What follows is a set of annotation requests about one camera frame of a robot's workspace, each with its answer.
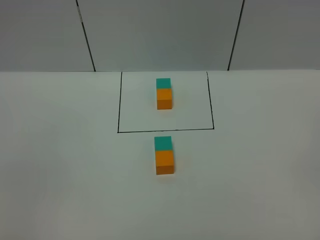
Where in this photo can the teal template block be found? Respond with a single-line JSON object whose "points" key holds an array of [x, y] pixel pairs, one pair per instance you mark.
{"points": [[163, 83]]}

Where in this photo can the orange template block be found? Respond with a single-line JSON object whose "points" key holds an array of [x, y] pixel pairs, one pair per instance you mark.
{"points": [[164, 98]]}

